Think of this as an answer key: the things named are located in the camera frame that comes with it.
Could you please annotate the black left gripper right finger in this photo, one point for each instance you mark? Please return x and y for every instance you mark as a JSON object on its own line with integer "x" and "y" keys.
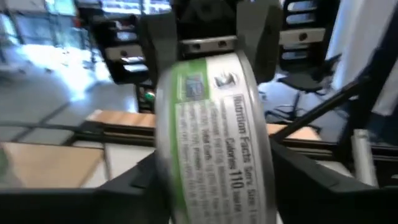
{"x": 326, "y": 202}

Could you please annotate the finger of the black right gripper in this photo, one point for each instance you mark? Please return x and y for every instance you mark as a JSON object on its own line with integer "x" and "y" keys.
{"x": 158, "y": 46}
{"x": 261, "y": 40}

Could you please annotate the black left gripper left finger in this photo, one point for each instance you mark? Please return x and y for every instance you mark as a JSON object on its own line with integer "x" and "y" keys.
{"x": 93, "y": 208}

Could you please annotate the tuna can green white label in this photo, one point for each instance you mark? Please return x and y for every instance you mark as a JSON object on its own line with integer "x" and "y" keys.
{"x": 214, "y": 140}

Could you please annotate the wooden shelf black metal legs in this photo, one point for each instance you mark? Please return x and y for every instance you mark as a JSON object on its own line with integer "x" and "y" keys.
{"x": 46, "y": 165}

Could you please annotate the black office chair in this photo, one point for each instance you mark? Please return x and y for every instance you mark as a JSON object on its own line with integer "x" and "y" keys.
{"x": 298, "y": 82}

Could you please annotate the silver metal post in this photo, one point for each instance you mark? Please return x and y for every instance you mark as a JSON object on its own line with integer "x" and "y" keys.
{"x": 363, "y": 158}

